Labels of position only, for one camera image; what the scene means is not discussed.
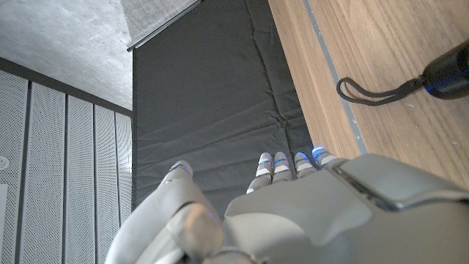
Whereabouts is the black flashlight with strap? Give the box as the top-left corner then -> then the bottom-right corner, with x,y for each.
336,39 -> 469,108

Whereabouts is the black fabric backdrop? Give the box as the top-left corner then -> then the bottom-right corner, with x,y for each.
130,0 -> 317,218

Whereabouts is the grey backdrop top rail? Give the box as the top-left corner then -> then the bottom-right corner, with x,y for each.
125,0 -> 204,54

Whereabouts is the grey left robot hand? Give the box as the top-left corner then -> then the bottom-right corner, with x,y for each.
104,146 -> 469,264

